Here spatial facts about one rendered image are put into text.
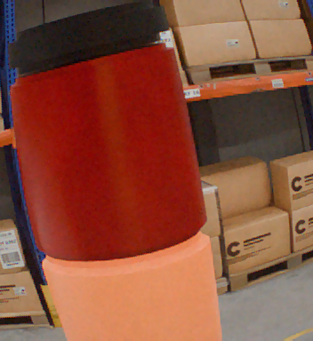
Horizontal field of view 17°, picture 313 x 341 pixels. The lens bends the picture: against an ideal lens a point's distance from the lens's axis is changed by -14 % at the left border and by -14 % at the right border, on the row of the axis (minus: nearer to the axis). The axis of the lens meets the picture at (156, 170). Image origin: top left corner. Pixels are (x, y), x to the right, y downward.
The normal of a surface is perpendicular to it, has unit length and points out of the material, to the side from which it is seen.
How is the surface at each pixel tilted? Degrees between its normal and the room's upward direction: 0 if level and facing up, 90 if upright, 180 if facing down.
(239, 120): 90
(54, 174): 90
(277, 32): 87
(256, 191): 92
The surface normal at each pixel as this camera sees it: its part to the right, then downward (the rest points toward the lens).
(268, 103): 0.25, 0.11
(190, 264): 0.71, -0.02
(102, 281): -0.23, 0.20
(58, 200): -0.47, 0.22
